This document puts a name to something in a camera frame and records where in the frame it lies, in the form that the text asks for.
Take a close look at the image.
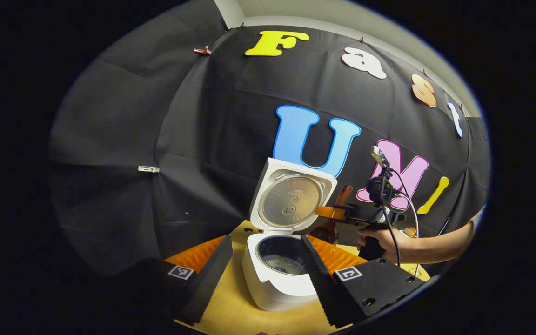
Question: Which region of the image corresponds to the brown wooden spoon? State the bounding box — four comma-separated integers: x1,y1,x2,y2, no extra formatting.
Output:
310,185,354,246

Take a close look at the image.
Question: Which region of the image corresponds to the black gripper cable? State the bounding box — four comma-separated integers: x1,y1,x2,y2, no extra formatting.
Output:
382,167,420,277

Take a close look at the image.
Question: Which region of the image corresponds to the black backdrop cloth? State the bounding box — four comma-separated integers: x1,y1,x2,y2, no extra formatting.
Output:
48,0,492,280

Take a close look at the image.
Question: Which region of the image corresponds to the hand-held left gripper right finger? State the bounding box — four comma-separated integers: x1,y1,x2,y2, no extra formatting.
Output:
301,234,429,328

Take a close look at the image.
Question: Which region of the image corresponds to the white rice cooker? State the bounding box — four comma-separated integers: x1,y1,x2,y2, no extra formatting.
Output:
242,157,338,311

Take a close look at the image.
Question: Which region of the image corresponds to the white rice heap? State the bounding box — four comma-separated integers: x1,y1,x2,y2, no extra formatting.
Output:
268,258,304,275

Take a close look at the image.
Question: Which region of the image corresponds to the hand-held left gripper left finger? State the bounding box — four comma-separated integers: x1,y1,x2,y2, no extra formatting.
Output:
124,235,234,325

